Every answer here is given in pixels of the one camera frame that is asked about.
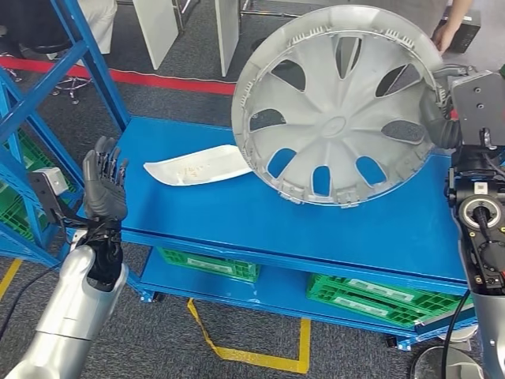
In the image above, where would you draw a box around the yellow floor tape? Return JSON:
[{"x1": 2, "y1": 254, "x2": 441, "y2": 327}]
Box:
[
  {"x1": 186, "y1": 298, "x2": 313, "y2": 375},
  {"x1": 0, "y1": 257, "x2": 23, "y2": 300}
]

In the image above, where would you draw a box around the black cable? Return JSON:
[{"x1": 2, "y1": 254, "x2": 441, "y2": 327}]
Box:
[
  {"x1": 0, "y1": 261, "x2": 62, "y2": 339},
  {"x1": 441, "y1": 303, "x2": 473, "y2": 379}
]

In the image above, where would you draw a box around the white desk panel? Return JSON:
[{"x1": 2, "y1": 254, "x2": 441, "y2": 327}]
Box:
[
  {"x1": 214, "y1": 0, "x2": 240, "y2": 77},
  {"x1": 132, "y1": 0, "x2": 179, "y2": 70}
]

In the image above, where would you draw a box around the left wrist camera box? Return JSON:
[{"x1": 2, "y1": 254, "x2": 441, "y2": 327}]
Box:
[{"x1": 26, "y1": 167, "x2": 86, "y2": 228}]

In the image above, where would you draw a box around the chrome round stool base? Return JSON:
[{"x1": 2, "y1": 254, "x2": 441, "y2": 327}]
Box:
[{"x1": 410, "y1": 326, "x2": 486, "y2": 379}]

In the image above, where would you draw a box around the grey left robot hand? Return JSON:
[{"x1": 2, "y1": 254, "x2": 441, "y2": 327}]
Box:
[{"x1": 81, "y1": 136, "x2": 129, "y2": 222}]

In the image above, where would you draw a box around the blue metal shelf rack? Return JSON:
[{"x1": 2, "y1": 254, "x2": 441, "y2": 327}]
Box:
[
  {"x1": 51, "y1": 0, "x2": 505, "y2": 352},
  {"x1": 0, "y1": 41, "x2": 86, "y2": 268}
]

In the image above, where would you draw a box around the green folded plastic crate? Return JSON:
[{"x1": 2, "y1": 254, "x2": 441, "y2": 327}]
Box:
[
  {"x1": 307, "y1": 272, "x2": 473, "y2": 329},
  {"x1": 0, "y1": 128, "x2": 78, "y2": 242},
  {"x1": 158, "y1": 246, "x2": 262, "y2": 284}
]

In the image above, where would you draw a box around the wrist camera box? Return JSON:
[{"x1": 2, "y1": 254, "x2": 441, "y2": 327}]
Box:
[
  {"x1": 26, "y1": 167, "x2": 86, "y2": 228},
  {"x1": 451, "y1": 70, "x2": 505, "y2": 148}
]

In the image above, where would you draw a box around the black round stool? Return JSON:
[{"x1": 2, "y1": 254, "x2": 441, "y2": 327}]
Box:
[
  {"x1": 249, "y1": 37, "x2": 269, "y2": 56},
  {"x1": 23, "y1": 39, "x2": 93, "y2": 104}
]

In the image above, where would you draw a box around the person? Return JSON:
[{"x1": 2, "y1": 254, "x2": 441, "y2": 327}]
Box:
[
  {"x1": 430, "y1": 0, "x2": 474, "y2": 54},
  {"x1": 77, "y1": 0, "x2": 118, "y2": 56}
]

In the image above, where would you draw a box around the grey plastic wheel cover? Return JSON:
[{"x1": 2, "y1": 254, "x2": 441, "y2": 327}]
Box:
[{"x1": 231, "y1": 5, "x2": 445, "y2": 208}]

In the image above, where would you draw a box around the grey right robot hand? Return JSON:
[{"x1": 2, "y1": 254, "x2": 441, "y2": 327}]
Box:
[{"x1": 419, "y1": 63, "x2": 478, "y2": 151}]

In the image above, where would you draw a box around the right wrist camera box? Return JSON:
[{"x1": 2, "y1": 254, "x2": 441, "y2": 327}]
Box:
[{"x1": 451, "y1": 70, "x2": 505, "y2": 148}]

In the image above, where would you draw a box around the black microwave oven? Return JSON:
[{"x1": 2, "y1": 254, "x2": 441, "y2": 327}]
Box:
[{"x1": 445, "y1": 10, "x2": 482, "y2": 54}]

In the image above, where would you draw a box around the white curved plastic part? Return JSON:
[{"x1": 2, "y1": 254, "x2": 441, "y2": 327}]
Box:
[{"x1": 143, "y1": 144, "x2": 253, "y2": 187}]

